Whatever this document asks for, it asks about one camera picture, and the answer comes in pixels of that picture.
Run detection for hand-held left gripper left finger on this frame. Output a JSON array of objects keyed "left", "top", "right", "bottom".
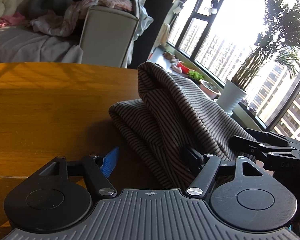
[{"left": 37, "top": 146, "right": 120, "bottom": 198}]

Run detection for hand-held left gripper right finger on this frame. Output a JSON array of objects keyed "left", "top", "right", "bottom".
[{"left": 181, "top": 145, "right": 265, "bottom": 197}]

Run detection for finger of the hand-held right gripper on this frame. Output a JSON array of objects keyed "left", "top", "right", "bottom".
[
  {"left": 244, "top": 127, "right": 300, "bottom": 147},
  {"left": 229, "top": 135, "right": 295, "bottom": 161}
]

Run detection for striped knit garment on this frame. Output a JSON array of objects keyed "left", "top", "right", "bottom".
[{"left": 108, "top": 61, "right": 257, "bottom": 189}]

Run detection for palm plant in white pot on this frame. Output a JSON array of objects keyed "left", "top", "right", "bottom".
[{"left": 216, "top": 0, "right": 300, "bottom": 115}]

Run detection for pink basin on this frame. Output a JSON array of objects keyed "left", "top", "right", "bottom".
[{"left": 199, "top": 79, "right": 221, "bottom": 99}]

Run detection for small green potted plant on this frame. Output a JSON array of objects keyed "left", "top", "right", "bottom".
[{"left": 188, "top": 70, "right": 205, "bottom": 82}]

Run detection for red basin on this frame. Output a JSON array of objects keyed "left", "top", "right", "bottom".
[{"left": 177, "top": 61, "right": 191, "bottom": 74}]

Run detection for pink slippers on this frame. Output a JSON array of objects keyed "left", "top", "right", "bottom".
[{"left": 170, "top": 58, "right": 182, "bottom": 72}]

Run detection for beige sofa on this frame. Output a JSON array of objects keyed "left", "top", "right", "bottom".
[{"left": 0, "top": 0, "right": 140, "bottom": 69}]

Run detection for beige hanging cloth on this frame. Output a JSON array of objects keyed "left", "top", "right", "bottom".
[{"left": 161, "top": 22, "right": 171, "bottom": 47}]

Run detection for grey sofa sheet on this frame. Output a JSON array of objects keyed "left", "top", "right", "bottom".
[{"left": 0, "top": 26, "right": 84, "bottom": 64}]

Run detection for pink floral garment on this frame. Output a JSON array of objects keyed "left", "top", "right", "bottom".
[{"left": 30, "top": 0, "right": 136, "bottom": 37}]

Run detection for black pillar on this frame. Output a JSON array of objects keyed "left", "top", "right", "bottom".
[{"left": 130, "top": 0, "right": 185, "bottom": 69}]

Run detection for grey cushion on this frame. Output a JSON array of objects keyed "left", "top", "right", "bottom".
[{"left": 28, "top": 0, "right": 77, "bottom": 20}]

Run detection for pink cloth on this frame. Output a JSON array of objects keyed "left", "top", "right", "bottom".
[{"left": 0, "top": 13, "right": 28, "bottom": 28}]

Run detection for black window frame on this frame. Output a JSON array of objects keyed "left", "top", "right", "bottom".
[{"left": 165, "top": 0, "right": 300, "bottom": 146}]

